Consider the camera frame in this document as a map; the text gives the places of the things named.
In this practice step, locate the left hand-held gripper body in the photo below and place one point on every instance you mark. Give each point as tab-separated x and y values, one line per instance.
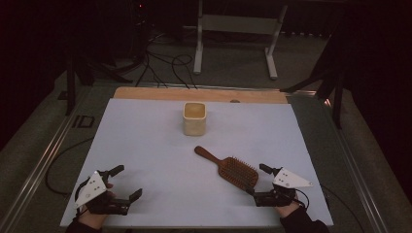
91	190

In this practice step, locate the white metal stand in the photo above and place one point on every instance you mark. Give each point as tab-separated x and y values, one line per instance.
236	24

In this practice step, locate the wooden paddle hairbrush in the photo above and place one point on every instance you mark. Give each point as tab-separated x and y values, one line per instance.
238	171

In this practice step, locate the aluminium floor rail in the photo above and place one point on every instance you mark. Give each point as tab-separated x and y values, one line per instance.
45	161
353	161

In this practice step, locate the person's left hand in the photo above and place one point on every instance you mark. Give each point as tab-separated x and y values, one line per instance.
92	220

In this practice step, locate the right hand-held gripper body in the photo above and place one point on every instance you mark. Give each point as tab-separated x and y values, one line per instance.
288	179

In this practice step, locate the cream square cup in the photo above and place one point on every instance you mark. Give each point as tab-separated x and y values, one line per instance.
194	124

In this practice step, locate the black stand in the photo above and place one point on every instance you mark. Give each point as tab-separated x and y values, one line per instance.
337	97
70	84

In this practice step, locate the person's right hand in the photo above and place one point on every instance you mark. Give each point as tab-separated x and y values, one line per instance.
287	210

